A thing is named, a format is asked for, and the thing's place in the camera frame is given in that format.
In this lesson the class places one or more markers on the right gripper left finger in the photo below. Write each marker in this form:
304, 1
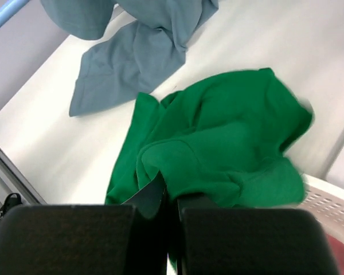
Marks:
129, 238

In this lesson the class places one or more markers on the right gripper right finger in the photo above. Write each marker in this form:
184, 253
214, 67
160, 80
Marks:
218, 240

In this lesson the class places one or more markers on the green t shirt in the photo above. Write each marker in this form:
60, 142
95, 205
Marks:
224, 136

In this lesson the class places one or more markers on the white perforated plastic basket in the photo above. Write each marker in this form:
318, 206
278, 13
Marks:
326, 202

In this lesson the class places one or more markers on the pink red t shirt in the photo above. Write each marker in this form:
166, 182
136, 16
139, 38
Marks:
337, 249

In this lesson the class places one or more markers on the grey blue t shirt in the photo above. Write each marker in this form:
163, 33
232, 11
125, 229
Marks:
139, 45

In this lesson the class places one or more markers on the blue hanger left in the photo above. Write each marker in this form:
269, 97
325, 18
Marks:
11, 8

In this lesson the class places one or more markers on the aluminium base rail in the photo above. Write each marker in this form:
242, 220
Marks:
13, 181

